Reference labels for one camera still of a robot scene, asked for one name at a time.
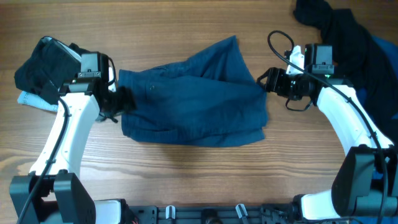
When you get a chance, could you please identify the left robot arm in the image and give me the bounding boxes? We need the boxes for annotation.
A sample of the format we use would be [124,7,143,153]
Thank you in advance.
[9,52,139,223]

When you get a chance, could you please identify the folded black garment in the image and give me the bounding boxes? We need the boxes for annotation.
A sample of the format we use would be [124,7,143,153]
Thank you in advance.
[14,36,89,105]

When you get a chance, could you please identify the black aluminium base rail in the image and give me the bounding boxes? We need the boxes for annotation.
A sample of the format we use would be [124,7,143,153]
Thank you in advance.
[129,204,297,224]

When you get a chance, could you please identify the bright blue cloth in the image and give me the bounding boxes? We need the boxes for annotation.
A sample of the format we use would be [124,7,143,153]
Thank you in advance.
[356,36,397,224]

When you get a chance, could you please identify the crumpled black garment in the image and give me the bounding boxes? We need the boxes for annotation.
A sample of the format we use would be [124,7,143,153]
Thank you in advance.
[293,0,397,144]

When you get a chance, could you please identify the left black cable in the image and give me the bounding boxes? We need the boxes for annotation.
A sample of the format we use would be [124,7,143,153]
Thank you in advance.
[15,52,118,224]

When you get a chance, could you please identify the black cable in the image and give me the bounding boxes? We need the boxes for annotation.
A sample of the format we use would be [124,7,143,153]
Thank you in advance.
[15,52,118,224]
[267,30,389,224]

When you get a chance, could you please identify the folded light denim jeans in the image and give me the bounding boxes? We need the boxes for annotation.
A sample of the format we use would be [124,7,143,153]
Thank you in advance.
[17,91,58,112]

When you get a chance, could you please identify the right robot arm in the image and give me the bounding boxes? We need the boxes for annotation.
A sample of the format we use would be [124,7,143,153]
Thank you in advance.
[257,44,397,222]

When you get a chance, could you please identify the dark blue shorts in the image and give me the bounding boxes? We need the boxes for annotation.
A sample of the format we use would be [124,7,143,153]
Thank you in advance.
[119,36,268,147]

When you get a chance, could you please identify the right black cable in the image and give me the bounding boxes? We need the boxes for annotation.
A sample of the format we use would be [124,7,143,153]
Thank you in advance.
[267,30,389,224]

